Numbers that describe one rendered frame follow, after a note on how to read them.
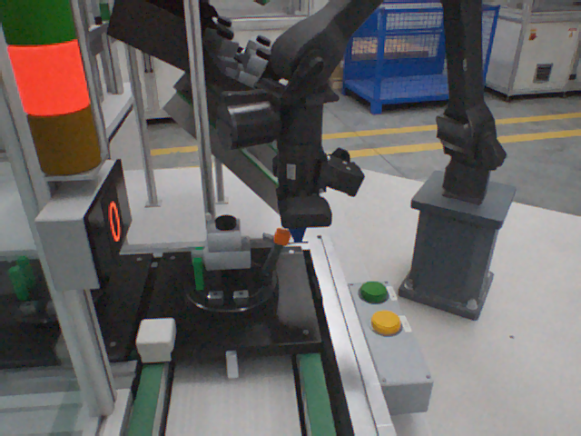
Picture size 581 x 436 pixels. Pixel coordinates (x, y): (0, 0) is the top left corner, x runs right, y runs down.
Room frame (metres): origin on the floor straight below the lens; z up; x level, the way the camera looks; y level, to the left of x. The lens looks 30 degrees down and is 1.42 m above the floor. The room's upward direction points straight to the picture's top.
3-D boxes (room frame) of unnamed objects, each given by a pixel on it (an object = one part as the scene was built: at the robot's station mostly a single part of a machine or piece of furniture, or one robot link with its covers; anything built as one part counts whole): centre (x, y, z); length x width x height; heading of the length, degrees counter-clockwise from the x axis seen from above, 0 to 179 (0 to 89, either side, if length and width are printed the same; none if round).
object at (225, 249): (0.58, 0.10, 1.06); 0.08 x 0.04 x 0.07; 96
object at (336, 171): (0.60, -0.06, 1.16); 0.07 x 0.07 x 0.06; 7
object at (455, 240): (0.74, -0.30, 0.96); 0.15 x 0.15 x 0.20; 60
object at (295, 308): (0.58, 0.09, 0.96); 0.24 x 0.24 x 0.02; 5
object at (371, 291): (0.59, -0.13, 0.96); 0.04 x 0.04 x 0.02
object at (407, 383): (0.52, -0.13, 0.93); 0.21 x 0.07 x 0.06; 5
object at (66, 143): (0.38, 0.19, 1.28); 0.05 x 0.05 x 0.05
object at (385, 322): (0.52, -0.13, 0.96); 0.04 x 0.04 x 0.02
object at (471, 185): (0.74, -0.30, 1.09); 0.07 x 0.07 x 0.06; 60
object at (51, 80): (0.38, 0.19, 1.33); 0.05 x 0.05 x 0.05
